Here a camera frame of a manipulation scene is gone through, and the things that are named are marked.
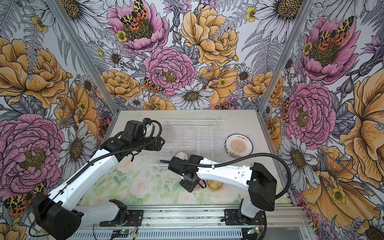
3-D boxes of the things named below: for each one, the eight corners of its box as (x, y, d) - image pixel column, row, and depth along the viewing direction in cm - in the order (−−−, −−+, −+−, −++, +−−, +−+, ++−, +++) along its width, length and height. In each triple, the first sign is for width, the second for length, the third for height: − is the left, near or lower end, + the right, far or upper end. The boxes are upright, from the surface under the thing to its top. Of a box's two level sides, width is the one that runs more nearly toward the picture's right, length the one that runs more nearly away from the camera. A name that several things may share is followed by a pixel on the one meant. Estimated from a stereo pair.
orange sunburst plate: (226, 157, 96) (226, 155, 94) (223, 135, 107) (223, 133, 105) (255, 157, 96) (256, 156, 94) (249, 135, 107) (250, 133, 105)
